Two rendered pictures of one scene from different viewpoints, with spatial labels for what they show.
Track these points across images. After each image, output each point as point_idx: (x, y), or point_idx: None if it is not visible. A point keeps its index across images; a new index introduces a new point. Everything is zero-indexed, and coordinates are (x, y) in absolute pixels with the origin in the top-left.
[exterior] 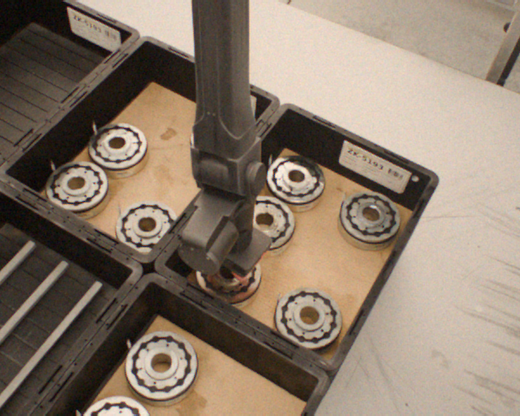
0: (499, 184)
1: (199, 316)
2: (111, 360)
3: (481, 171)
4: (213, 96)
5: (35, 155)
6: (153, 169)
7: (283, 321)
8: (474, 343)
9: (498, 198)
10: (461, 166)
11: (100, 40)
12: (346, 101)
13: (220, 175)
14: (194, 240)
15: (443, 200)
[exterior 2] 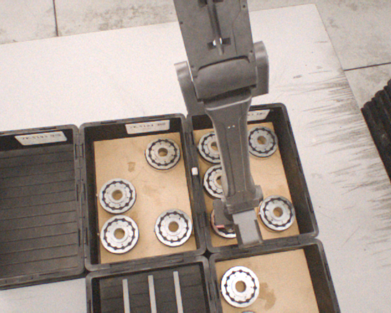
0: (278, 69)
1: (244, 255)
2: None
3: None
4: (242, 184)
5: (91, 239)
6: (142, 191)
7: (269, 222)
8: (323, 158)
9: (283, 77)
10: None
11: (48, 140)
12: None
13: (247, 207)
14: (252, 242)
15: (262, 97)
